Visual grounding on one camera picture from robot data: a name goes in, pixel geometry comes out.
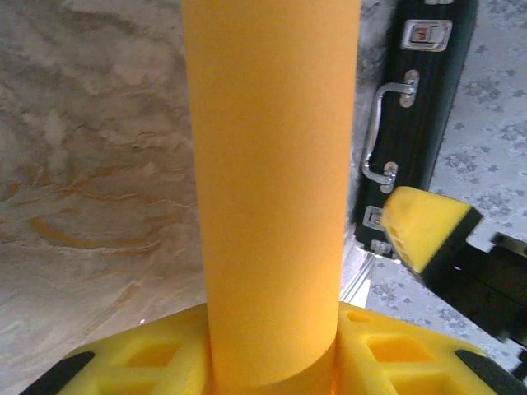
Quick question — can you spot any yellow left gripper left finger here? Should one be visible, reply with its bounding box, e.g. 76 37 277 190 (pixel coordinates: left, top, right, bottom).
20 303 216 395

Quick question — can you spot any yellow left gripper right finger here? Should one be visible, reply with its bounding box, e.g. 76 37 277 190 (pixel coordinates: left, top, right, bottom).
333 302 527 395

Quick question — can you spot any orange paper sheet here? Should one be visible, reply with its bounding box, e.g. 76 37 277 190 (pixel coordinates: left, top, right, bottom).
180 0 362 390

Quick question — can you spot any black hard case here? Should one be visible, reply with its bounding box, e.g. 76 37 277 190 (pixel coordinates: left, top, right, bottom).
352 0 481 260

